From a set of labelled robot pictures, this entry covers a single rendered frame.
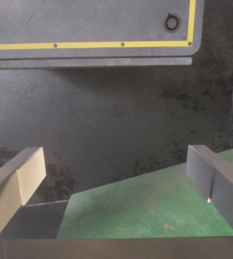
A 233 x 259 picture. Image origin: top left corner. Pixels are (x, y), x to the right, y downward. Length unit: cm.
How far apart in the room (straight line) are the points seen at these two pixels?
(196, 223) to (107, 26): 58
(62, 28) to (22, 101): 47
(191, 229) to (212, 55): 65
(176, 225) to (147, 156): 35
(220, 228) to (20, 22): 72
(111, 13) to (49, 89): 46
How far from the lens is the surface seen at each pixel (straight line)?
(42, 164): 17
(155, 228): 65
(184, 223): 64
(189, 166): 17
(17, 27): 54
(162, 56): 50
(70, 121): 84
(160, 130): 85
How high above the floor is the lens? 80
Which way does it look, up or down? 75 degrees down
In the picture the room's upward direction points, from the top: 179 degrees clockwise
